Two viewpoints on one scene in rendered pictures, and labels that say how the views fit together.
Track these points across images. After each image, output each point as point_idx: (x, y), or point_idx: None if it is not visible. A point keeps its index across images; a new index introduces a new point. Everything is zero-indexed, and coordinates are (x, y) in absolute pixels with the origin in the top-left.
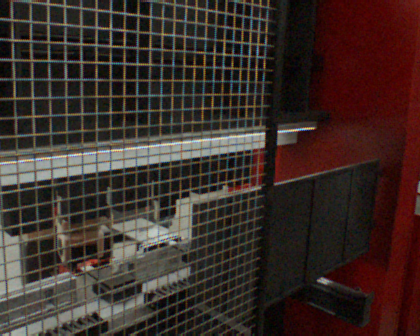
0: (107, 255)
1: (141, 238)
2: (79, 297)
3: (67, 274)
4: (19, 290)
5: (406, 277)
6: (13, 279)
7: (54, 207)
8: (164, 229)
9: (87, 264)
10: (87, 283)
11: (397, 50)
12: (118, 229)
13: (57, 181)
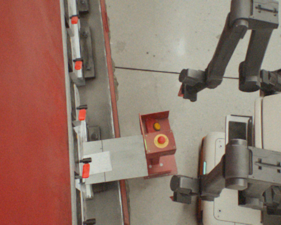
0: (277, 218)
1: (94, 145)
2: (78, 90)
3: (77, 75)
4: (74, 43)
5: None
6: None
7: (180, 89)
8: (103, 178)
9: (166, 136)
10: (95, 102)
11: None
12: (128, 138)
13: (180, 80)
